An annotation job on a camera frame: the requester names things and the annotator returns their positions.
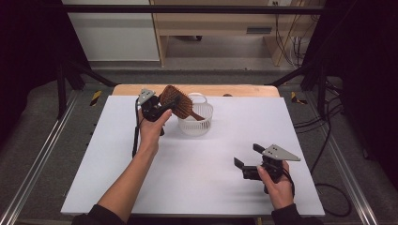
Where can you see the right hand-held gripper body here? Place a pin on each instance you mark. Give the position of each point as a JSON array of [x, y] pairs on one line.
[[278, 153]]

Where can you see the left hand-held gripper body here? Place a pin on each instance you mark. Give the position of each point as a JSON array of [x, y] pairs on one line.
[[150, 108]]

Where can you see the brown wooden hairbrush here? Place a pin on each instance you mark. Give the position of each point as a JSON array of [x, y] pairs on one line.
[[185, 108]]

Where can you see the white plastic basket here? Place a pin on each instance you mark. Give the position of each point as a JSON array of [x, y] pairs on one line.
[[195, 128]]

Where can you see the person's left hand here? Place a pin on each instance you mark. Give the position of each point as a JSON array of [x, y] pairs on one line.
[[150, 134]]

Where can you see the person's right hand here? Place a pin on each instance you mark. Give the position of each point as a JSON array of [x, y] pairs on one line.
[[281, 193]]

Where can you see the yellow black floor tape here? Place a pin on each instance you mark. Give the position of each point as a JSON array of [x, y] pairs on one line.
[[95, 98], [297, 98]]

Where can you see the black metal stand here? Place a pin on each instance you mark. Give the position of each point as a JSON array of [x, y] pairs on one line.
[[320, 90], [62, 90]]

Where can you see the white cabinet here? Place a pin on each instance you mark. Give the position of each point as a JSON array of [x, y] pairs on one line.
[[115, 37]]

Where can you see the light wooden office desk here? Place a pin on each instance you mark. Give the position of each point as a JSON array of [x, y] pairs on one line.
[[212, 22]]

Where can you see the black curtain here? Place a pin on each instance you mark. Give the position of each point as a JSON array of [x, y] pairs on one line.
[[28, 56], [359, 78]]

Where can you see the white power strip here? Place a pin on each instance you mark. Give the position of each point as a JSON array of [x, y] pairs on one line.
[[280, 2]]

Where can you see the aluminium floor rail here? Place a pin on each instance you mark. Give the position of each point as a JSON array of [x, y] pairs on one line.
[[34, 168], [350, 181]]

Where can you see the black horizontal frame bar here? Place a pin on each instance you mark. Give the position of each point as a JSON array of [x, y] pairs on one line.
[[187, 8]]

